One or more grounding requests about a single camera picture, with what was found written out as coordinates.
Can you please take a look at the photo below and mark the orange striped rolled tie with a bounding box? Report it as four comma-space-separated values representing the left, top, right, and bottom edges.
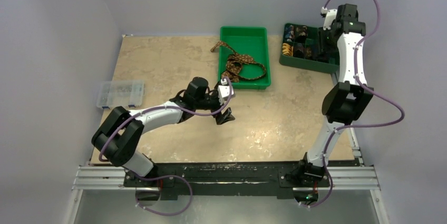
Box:
281, 43, 293, 57

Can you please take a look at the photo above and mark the blue patterned rolled tie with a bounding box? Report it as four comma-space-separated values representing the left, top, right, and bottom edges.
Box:
284, 24, 295, 42

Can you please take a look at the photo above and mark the bright green plastic tray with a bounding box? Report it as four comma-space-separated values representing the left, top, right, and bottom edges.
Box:
219, 26, 271, 90

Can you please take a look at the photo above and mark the dark green compartment organizer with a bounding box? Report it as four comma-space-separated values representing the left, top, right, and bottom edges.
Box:
279, 23, 339, 74

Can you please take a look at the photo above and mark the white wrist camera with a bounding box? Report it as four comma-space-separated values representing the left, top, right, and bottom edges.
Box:
217, 78, 235, 104
320, 7, 337, 31

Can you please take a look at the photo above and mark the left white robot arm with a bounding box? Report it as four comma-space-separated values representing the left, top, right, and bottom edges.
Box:
92, 76, 235, 187

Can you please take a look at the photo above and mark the brown patterned tie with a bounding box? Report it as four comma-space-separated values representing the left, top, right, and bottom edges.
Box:
210, 41, 267, 83

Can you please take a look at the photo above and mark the black mounting base rail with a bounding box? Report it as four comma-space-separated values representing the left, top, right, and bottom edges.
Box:
123, 161, 330, 200

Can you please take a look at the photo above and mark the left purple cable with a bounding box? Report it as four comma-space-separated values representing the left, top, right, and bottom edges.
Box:
98, 77, 234, 216

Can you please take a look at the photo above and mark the purple cable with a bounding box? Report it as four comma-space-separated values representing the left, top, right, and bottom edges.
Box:
98, 77, 234, 216
300, 0, 406, 209

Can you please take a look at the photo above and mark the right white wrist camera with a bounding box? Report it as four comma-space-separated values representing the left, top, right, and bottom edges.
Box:
320, 7, 337, 31

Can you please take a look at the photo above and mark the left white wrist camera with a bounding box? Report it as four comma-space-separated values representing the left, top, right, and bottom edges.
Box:
217, 78, 235, 104

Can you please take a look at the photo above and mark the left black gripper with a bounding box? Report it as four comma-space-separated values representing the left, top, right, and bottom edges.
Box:
194, 91, 235, 124

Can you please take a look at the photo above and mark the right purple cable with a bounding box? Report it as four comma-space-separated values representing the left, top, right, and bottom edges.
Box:
300, 0, 406, 209

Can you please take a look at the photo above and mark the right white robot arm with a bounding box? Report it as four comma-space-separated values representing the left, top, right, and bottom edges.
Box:
295, 4, 373, 186

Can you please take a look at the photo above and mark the clear plastic parts box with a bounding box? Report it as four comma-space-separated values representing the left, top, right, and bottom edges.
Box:
96, 80, 144, 109

